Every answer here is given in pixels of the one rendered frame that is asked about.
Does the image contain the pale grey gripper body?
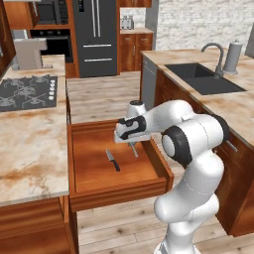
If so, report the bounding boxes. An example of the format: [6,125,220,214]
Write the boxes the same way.
[113,129,152,145]

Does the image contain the open wooden drawer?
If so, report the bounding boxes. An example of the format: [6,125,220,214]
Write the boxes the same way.
[66,118,176,213]

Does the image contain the wooden counter cupboards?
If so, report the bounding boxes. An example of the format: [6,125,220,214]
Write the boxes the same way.
[0,193,79,254]

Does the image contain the silver metallic utensil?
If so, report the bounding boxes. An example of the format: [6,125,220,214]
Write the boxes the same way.
[130,142,140,159]

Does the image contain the grey dishwasher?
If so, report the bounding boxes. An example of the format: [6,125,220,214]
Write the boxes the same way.
[141,56,159,112]

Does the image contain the wooden base cupboards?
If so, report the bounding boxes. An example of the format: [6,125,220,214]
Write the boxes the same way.
[118,32,154,73]

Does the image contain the dark grey sink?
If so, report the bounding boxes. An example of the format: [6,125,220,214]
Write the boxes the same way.
[164,62,248,96]

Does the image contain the dark grey fridge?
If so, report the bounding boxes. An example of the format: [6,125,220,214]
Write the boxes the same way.
[71,0,120,79]

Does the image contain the grey curved tap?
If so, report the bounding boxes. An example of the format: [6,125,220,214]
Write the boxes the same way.
[200,42,226,80]

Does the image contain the silver toaster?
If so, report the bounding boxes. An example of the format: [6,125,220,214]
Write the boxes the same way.
[120,14,135,31]

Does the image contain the wooden island cupboards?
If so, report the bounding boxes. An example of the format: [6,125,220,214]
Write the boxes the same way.
[153,68,254,238]

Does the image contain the black gas hob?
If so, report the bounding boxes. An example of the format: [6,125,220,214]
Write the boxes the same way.
[0,74,60,113]

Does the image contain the black built-in oven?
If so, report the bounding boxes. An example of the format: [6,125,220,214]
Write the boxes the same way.
[29,28,74,64]

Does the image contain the white paper towel roll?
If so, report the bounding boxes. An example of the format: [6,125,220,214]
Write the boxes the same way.
[222,39,244,76]

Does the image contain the pale grey countertop appliance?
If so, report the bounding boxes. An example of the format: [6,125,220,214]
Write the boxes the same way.
[12,37,50,70]

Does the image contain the black microwave oven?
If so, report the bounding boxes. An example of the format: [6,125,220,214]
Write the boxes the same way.
[35,0,70,26]

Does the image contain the wooden cupboard beside microwave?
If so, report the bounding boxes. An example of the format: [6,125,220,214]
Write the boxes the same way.
[3,0,40,31]

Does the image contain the black-handled kitchen knife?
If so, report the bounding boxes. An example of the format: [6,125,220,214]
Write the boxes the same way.
[105,148,121,173]

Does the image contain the silver cupboard handle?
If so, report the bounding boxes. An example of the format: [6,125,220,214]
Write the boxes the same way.
[225,139,239,154]

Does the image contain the wooden wall cupboards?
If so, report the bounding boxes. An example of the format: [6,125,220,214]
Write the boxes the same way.
[118,0,153,9]

